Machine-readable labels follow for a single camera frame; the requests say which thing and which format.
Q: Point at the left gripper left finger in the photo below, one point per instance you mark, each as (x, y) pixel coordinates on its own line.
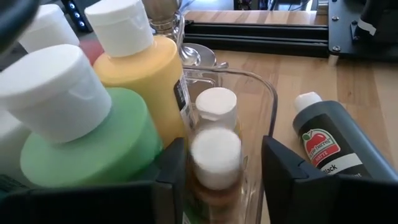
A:
(93, 205)

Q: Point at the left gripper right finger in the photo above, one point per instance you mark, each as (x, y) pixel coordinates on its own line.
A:
(326, 202)

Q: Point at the green paint bottle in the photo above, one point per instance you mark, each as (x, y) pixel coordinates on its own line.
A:
(93, 149)

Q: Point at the small brown paint bottle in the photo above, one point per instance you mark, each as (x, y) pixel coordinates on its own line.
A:
(216, 155)

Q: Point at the clear plastic bin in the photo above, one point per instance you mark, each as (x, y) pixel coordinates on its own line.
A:
(270, 93)

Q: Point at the large yellow paint bottle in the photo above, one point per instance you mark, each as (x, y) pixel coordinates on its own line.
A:
(140, 77)

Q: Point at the small yellow paint bottle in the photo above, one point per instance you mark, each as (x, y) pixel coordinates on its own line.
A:
(216, 104)

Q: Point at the red paint bottle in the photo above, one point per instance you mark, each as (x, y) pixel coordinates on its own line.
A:
(91, 51)

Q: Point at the white paint bottle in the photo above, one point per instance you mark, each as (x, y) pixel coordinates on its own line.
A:
(46, 28)

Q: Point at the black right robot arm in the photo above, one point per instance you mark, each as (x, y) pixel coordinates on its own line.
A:
(379, 18)

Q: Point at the black computer tower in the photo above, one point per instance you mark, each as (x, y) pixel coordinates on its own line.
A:
(77, 15)

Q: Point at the table lamp white shade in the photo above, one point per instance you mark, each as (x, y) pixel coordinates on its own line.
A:
(161, 9)

